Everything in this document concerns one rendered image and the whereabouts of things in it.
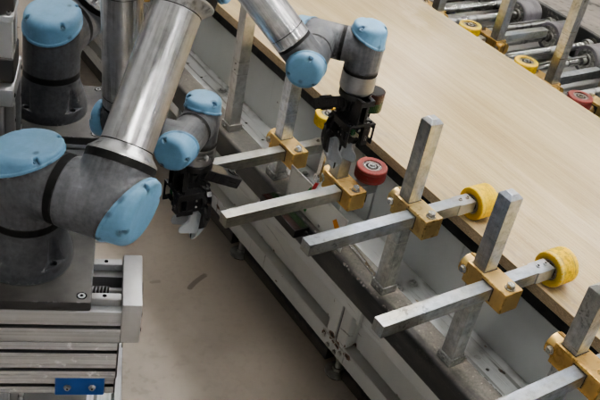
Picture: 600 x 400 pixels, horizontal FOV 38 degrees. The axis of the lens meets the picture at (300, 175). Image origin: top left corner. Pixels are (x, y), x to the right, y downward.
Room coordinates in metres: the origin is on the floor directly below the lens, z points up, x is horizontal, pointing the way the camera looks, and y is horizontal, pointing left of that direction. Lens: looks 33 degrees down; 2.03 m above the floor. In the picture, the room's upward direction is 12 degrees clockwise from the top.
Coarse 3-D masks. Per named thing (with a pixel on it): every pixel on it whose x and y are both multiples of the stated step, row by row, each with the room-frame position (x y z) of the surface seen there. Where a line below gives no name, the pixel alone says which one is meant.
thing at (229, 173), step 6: (216, 168) 1.55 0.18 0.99; (222, 168) 1.57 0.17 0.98; (228, 168) 1.59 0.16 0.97; (204, 174) 1.50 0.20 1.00; (210, 174) 1.51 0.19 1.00; (216, 174) 1.52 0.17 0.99; (222, 174) 1.53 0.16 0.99; (228, 174) 1.55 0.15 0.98; (234, 174) 1.57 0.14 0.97; (210, 180) 1.51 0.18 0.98; (216, 180) 1.52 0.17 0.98; (222, 180) 1.53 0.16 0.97; (228, 180) 1.54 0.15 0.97; (234, 180) 1.55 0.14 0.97; (240, 180) 1.56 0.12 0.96; (228, 186) 1.54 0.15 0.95; (234, 186) 1.56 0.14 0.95
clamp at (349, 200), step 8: (328, 168) 1.83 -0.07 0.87; (328, 176) 1.81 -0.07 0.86; (328, 184) 1.80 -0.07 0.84; (336, 184) 1.78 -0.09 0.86; (344, 184) 1.77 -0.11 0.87; (352, 184) 1.78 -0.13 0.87; (344, 192) 1.75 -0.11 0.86; (352, 192) 1.75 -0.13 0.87; (360, 192) 1.75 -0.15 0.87; (344, 200) 1.75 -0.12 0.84; (352, 200) 1.74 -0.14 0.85; (360, 200) 1.75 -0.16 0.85; (344, 208) 1.74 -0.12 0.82; (352, 208) 1.74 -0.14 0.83
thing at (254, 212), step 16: (304, 192) 1.72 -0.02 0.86; (320, 192) 1.73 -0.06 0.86; (336, 192) 1.75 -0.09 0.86; (368, 192) 1.81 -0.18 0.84; (240, 208) 1.60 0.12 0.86; (256, 208) 1.61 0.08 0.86; (272, 208) 1.63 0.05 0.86; (288, 208) 1.66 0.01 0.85; (304, 208) 1.69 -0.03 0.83; (224, 224) 1.56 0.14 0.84; (240, 224) 1.58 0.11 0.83
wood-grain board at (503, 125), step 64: (320, 0) 2.84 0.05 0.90; (384, 0) 2.96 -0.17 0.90; (384, 64) 2.43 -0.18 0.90; (448, 64) 2.53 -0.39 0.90; (512, 64) 2.63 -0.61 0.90; (384, 128) 2.04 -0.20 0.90; (448, 128) 2.11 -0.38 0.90; (512, 128) 2.19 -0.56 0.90; (576, 128) 2.27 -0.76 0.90; (448, 192) 1.79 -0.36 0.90; (576, 192) 1.91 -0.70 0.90; (512, 256) 1.58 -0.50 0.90; (576, 256) 1.63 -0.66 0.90
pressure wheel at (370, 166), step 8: (360, 160) 1.84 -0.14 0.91; (368, 160) 1.85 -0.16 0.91; (376, 160) 1.86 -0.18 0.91; (360, 168) 1.80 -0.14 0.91; (368, 168) 1.82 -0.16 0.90; (376, 168) 1.82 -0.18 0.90; (384, 168) 1.83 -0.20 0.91; (360, 176) 1.80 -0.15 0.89; (368, 176) 1.79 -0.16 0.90; (376, 176) 1.79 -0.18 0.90; (384, 176) 1.81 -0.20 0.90; (368, 184) 1.79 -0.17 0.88; (376, 184) 1.79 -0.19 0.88
